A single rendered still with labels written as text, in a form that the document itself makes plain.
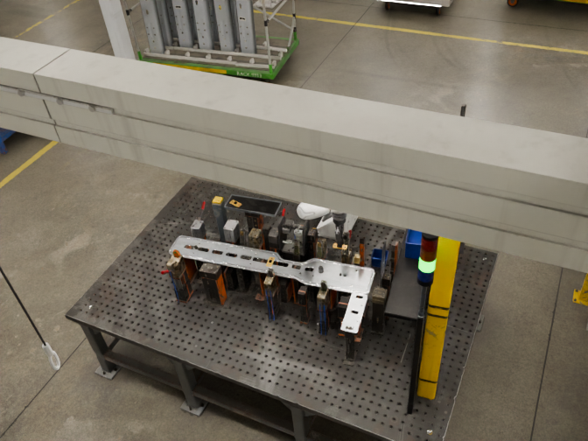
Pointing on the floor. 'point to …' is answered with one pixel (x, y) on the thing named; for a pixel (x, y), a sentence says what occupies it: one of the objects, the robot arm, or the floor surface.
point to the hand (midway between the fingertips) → (339, 241)
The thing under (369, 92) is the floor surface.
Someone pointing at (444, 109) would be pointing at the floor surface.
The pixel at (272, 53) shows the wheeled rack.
